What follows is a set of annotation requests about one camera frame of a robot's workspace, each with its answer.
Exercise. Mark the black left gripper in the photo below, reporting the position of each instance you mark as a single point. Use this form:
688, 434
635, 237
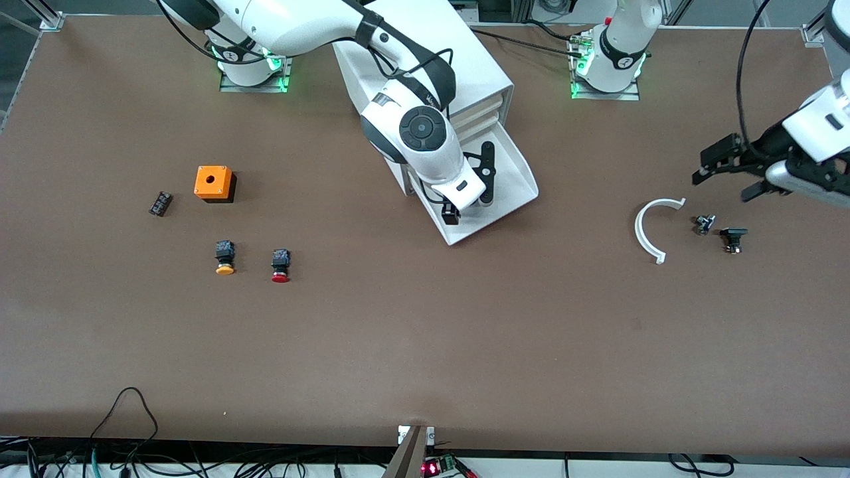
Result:
769, 147

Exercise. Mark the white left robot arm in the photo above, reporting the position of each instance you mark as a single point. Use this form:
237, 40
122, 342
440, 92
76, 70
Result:
614, 46

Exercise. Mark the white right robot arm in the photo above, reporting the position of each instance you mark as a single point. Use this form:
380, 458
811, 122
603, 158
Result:
425, 153

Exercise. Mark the red push button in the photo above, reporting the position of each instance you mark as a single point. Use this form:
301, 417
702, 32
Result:
281, 262

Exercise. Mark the yellow push button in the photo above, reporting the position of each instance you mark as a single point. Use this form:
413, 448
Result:
225, 255

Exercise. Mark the small chrome valve fitting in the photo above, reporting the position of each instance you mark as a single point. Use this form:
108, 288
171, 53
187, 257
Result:
704, 224

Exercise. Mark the orange box with hole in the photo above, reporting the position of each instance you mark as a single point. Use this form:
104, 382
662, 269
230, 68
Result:
212, 180

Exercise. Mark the aluminium profile bar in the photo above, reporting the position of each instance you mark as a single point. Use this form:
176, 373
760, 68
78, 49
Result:
408, 458

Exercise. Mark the circuit board with red light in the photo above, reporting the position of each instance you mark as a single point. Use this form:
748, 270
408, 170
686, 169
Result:
431, 469

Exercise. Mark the small black terminal block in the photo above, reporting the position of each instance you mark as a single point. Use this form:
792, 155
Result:
161, 203

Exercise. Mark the black flat-head switch part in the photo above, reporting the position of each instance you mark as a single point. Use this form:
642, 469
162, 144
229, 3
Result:
734, 233

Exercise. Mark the white semicircular plastic bracket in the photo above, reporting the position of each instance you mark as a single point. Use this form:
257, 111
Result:
639, 231

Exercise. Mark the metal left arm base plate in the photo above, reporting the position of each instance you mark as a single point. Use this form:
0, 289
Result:
597, 95

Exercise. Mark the aluminium frame corner post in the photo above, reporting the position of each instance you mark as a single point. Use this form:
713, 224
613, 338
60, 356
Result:
813, 32
50, 23

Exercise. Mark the small white mounting bracket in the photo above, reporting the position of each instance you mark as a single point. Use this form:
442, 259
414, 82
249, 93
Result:
403, 435

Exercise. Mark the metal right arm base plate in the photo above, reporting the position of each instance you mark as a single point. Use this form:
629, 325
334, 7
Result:
229, 86

